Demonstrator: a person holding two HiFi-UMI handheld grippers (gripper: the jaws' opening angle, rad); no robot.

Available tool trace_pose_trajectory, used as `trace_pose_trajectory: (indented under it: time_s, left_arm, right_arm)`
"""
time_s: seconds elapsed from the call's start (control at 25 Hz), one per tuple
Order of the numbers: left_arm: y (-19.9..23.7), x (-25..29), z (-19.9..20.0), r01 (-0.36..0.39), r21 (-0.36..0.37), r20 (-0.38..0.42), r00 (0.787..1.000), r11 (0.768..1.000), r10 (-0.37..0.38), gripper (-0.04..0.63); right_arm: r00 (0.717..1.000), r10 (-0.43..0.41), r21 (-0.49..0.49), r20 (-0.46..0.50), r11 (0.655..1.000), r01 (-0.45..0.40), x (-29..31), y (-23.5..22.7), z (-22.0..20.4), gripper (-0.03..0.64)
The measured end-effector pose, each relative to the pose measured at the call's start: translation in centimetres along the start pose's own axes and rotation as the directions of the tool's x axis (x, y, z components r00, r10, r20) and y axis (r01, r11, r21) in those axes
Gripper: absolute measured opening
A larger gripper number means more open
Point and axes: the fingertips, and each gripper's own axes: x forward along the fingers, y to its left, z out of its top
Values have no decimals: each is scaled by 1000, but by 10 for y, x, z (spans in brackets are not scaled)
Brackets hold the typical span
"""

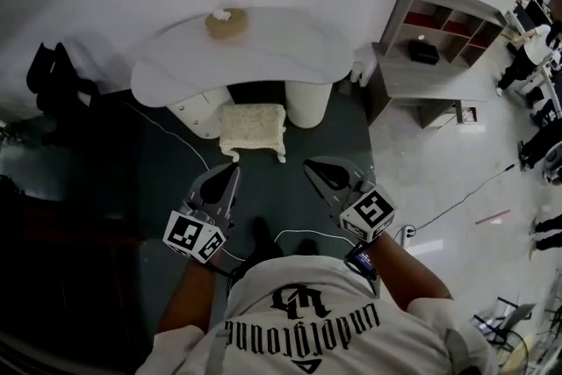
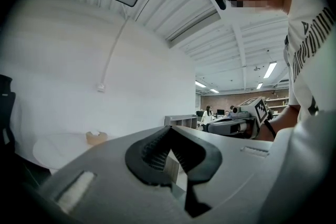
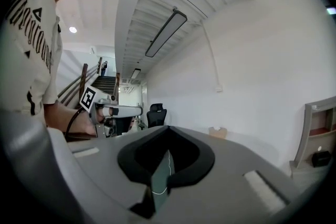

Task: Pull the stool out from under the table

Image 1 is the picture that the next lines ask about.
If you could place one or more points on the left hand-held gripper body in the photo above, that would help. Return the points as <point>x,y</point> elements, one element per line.
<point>193,235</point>

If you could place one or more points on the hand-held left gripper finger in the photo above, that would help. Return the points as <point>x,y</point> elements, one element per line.
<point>199,189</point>
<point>228,202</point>

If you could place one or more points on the white printed T-shirt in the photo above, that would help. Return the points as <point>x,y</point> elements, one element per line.
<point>307,347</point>

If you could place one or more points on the cream upholstered stool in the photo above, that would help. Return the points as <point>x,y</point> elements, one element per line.
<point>250,125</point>

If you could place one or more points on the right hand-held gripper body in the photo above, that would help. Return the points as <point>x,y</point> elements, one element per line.
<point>369,215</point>

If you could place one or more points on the black floor fan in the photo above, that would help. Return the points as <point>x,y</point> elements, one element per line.
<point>513,353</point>

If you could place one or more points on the person's right forearm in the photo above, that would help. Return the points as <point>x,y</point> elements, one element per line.
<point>404,276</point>

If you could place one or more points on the black wrist device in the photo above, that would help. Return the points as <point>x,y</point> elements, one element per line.
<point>362,261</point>

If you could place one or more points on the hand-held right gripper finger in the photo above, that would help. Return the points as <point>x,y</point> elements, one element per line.
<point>355,175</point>
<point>327,193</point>

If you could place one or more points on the round beige item on desk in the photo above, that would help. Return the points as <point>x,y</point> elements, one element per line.
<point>228,28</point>

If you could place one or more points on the grey wooden shelf unit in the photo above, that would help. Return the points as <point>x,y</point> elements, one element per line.
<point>404,79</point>

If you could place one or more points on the black trousers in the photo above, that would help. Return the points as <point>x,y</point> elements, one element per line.
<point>265,246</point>

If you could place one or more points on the white curved vanity desk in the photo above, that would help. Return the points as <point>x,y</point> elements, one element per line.
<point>272,57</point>

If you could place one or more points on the small red white box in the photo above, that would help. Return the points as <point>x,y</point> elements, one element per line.
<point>470,115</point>

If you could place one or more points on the grey folding chair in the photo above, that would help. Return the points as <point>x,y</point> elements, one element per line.
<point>518,314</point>

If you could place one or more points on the black box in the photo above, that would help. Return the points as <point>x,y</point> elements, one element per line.
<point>422,52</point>

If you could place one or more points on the person's left forearm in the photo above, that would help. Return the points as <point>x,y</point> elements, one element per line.
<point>189,298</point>

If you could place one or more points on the white power strip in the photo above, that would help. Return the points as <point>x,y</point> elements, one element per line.
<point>408,235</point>

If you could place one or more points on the black office chair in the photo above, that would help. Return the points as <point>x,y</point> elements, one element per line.
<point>52,79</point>

